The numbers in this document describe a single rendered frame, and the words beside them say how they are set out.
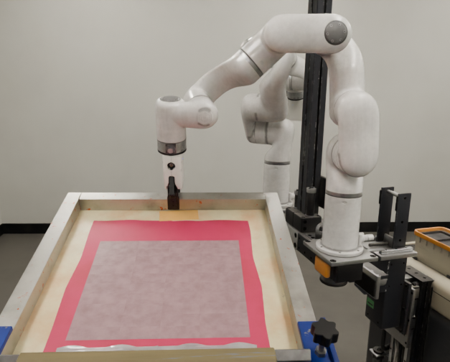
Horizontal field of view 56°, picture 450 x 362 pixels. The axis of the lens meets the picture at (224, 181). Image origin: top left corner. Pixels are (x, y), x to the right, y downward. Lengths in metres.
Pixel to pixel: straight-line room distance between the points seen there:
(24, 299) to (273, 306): 0.49
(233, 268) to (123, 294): 0.25
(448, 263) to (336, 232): 0.64
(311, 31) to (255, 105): 0.49
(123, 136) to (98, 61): 0.75
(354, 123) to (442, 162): 4.03
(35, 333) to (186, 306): 0.28
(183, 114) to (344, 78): 0.40
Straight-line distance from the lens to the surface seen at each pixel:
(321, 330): 0.73
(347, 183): 1.12
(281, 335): 0.85
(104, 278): 0.98
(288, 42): 0.99
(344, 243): 1.15
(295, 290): 0.89
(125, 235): 1.10
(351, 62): 1.09
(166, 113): 1.03
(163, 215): 1.15
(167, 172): 1.08
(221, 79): 1.12
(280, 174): 1.50
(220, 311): 0.88
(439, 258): 1.73
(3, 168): 4.78
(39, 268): 0.99
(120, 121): 4.35
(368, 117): 1.02
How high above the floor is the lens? 1.58
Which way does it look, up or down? 13 degrees down
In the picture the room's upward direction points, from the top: 1 degrees clockwise
